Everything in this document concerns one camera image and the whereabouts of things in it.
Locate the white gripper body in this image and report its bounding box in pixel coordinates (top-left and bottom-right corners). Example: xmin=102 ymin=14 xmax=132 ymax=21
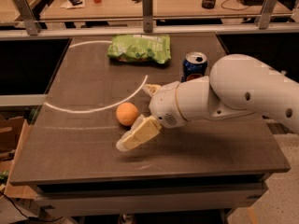
xmin=149 ymin=81 xmax=186 ymax=129

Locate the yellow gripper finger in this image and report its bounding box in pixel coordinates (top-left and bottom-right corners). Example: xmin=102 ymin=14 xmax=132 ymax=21
xmin=142 ymin=84 xmax=161 ymax=97
xmin=116 ymin=115 xmax=162 ymax=151

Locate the orange fruit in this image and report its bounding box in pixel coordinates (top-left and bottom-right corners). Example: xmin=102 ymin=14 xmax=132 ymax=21
xmin=116 ymin=103 xmax=139 ymax=126

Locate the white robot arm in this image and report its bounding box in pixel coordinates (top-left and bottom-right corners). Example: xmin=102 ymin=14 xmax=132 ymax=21
xmin=116 ymin=54 xmax=299 ymax=151

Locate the green chip bag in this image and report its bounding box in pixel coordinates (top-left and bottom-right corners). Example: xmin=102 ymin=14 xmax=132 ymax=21
xmin=107 ymin=35 xmax=171 ymax=64

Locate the blue Pepsi can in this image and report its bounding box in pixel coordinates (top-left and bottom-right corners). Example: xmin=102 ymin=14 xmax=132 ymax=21
xmin=181 ymin=51 xmax=207 ymax=82

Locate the brown cardboard box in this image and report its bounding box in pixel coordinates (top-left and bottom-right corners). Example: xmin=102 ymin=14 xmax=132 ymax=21
xmin=0 ymin=117 xmax=36 ymax=199

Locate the middle grey metal bracket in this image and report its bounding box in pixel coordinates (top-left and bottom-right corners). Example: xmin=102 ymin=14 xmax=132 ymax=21
xmin=142 ymin=0 xmax=153 ymax=33

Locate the grey metal bracket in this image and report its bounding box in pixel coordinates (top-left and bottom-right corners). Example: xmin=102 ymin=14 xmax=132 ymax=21
xmin=142 ymin=0 xmax=153 ymax=33
xmin=254 ymin=0 xmax=278 ymax=29
xmin=13 ymin=0 xmax=41 ymax=35

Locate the black cable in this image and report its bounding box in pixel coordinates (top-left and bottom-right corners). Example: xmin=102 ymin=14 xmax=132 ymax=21
xmin=220 ymin=0 xmax=250 ymax=12

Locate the right grey metal bracket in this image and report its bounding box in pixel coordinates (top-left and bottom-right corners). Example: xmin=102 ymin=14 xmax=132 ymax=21
xmin=254 ymin=0 xmax=278 ymax=29

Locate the left grey metal bracket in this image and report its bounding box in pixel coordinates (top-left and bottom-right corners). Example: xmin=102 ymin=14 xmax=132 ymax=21
xmin=13 ymin=0 xmax=41 ymax=35

